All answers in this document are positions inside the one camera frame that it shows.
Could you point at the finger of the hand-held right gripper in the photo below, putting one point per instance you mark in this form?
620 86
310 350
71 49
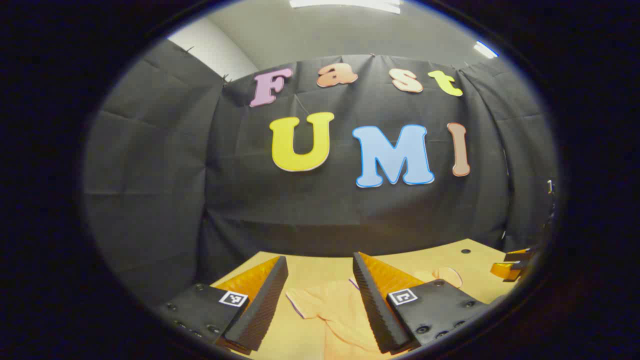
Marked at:
517 257
505 271

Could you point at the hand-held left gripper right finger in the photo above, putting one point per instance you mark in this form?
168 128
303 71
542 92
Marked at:
377 310

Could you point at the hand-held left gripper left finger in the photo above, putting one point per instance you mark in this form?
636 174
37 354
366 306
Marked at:
262 310

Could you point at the orange T-shirt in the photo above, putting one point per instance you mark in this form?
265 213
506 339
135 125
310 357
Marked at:
330 310

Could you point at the black backdrop cloth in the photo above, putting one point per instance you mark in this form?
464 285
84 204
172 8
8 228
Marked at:
320 215

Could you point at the ceiling light panel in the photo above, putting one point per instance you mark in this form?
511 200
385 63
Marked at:
345 4
485 49

